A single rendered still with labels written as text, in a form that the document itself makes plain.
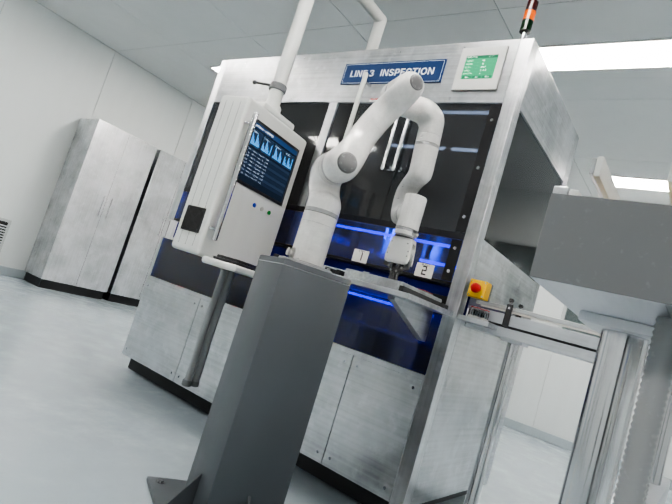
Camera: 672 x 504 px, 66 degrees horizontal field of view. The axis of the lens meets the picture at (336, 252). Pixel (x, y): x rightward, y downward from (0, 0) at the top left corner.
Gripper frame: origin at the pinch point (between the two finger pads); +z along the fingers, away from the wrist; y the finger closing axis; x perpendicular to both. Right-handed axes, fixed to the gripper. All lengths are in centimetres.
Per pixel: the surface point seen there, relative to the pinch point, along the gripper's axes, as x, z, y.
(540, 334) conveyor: -46, 4, -43
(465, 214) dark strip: -36, -36, -4
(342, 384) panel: -35, 48, 30
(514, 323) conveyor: -46, 2, -32
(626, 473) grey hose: 110, 22, -93
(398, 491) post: -35, 78, -9
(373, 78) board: -36, -101, 65
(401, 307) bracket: -8.0, 9.4, -2.3
